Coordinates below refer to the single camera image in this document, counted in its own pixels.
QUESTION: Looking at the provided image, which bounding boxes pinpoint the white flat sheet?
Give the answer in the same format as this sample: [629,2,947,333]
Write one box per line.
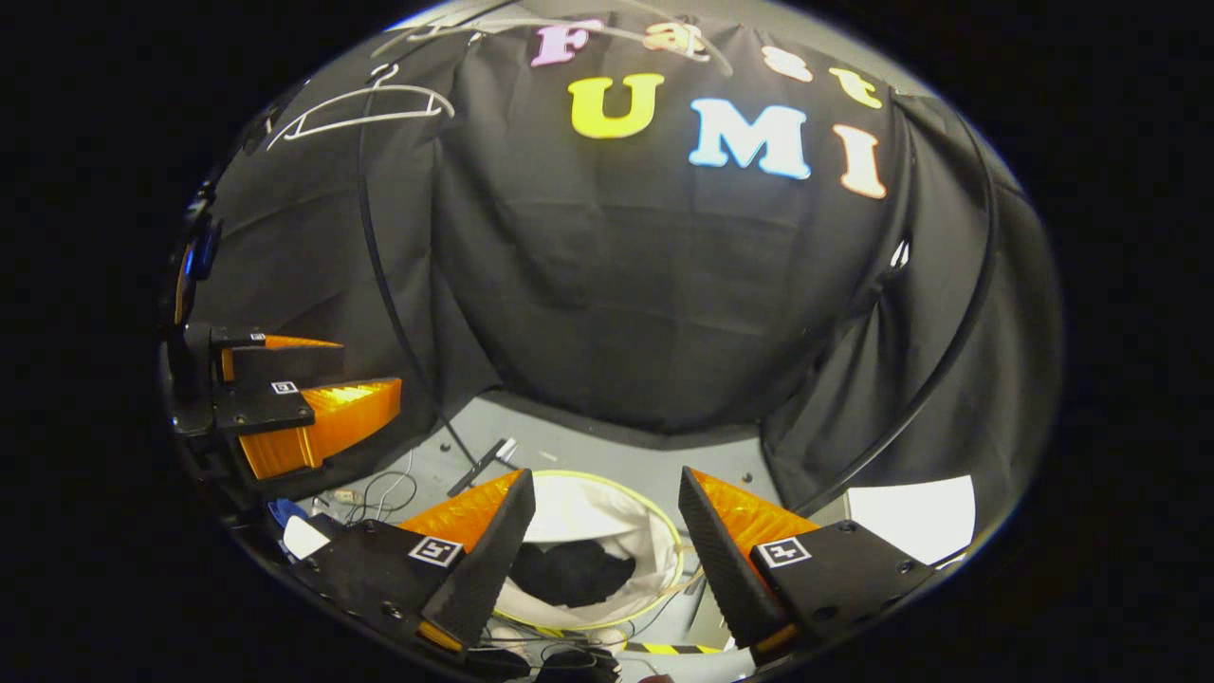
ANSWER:
[846,475,977,566]

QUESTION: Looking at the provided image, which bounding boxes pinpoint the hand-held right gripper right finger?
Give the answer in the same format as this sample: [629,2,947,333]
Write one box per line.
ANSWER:
[677,465,937,667]

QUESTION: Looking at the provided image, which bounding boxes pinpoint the white laundry hamper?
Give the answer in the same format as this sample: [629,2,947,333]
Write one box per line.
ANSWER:
[491,469,687,633]

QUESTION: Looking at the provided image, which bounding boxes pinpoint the black backdrop cloth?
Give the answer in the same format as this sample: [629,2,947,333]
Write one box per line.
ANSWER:
[185,5,1063,532]

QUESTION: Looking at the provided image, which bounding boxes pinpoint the small black white tool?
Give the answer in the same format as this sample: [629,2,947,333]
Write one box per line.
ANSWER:
[447,437,519,497]

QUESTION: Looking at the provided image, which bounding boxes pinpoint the white plastic hanger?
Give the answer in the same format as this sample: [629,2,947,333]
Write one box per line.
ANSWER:
[370,0,733,79]
[267,64,455,152]

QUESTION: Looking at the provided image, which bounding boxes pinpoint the black clothes rack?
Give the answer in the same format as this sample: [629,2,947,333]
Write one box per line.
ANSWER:
[355,90,999,518]

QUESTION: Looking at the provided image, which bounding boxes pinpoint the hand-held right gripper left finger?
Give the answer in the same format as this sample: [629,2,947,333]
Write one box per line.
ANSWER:
[287,467,538,654]

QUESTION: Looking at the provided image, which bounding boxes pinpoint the white floor cables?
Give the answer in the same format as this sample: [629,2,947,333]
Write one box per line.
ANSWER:
[337,453,420,526]

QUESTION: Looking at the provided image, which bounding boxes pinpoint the black jacket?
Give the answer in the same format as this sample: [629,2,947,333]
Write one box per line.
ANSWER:
[508,538,637,609]

